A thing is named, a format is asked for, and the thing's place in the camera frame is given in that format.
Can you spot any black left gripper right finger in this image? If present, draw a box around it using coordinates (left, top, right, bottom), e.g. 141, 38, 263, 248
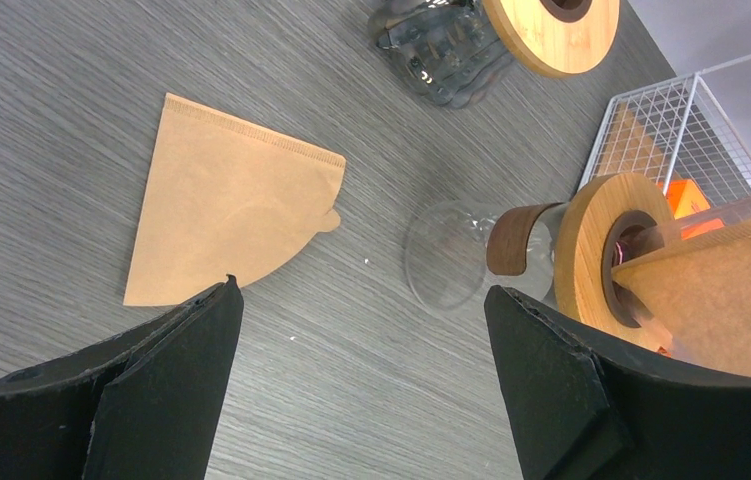
484, 286, 751, 479

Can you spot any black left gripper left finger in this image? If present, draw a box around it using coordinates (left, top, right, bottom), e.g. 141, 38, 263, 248
0, 277, 244, 479

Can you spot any brown paper filter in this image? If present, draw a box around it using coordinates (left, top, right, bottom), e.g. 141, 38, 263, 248
612, 220, 751, 377
123, 94, 346, 306

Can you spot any wooden ring holder front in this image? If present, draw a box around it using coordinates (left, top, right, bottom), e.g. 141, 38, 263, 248
554, 173, 673, 352

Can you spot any wooden ring holder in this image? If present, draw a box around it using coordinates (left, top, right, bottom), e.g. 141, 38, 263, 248
554, 173, 673, 352
483, 0, 621, 78

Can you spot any clear glass carafe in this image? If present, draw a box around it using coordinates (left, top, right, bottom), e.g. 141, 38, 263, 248
404, 200, 568, 312

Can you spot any orange box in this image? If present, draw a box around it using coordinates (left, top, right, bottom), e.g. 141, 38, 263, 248
658, 179, 726, 241

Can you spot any grey glass pitcher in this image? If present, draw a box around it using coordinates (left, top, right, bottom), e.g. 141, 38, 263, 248
367, 0, 516, 109

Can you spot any white wire wooden shelf rack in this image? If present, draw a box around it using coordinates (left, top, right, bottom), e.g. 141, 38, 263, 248
579, 53, 751, 206

